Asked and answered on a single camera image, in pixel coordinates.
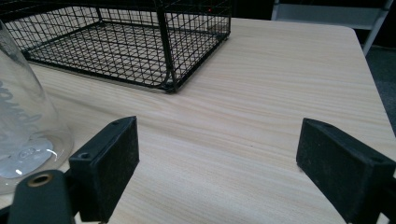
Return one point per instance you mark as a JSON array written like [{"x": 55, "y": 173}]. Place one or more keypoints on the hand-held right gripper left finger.
[{"x": 104, "y": 172}]

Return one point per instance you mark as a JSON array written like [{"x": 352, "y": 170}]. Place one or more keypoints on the clear glass bottle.
[{"x": 21, "y": 124}]

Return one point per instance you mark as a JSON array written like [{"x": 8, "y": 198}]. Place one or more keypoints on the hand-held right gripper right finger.
[{"x": 339, "y": 161}]

